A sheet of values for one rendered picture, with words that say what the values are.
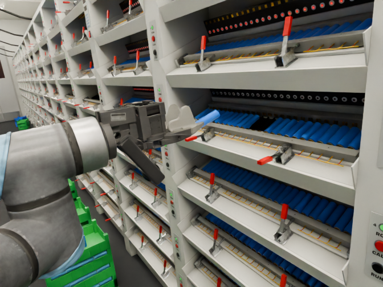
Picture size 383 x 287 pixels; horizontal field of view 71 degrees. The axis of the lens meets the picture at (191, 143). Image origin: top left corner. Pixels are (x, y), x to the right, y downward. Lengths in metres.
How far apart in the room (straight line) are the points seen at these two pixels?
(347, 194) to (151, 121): 0.37
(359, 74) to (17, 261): 0.54
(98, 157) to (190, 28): 0.65
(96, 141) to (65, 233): 0.15
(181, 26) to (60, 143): 0.64
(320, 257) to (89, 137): 0.52
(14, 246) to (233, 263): 0.67
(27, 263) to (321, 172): 0.50
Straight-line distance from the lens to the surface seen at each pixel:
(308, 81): 0.54
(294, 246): 0.70
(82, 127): 0.45
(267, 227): 0.74
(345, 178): 0.56
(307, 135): 0.65
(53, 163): 0.44
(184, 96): 0.95
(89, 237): 1.62
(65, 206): 0.46
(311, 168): 0.59
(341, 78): 0.51
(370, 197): 0.53
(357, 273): 0.61
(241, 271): 0.92
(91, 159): 0.45
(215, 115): 0.60
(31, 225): 0.45
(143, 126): 0.48
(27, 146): 0.44
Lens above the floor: 1.17
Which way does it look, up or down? 16 degrees down
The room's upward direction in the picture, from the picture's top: 5 degrees counter-clockwise
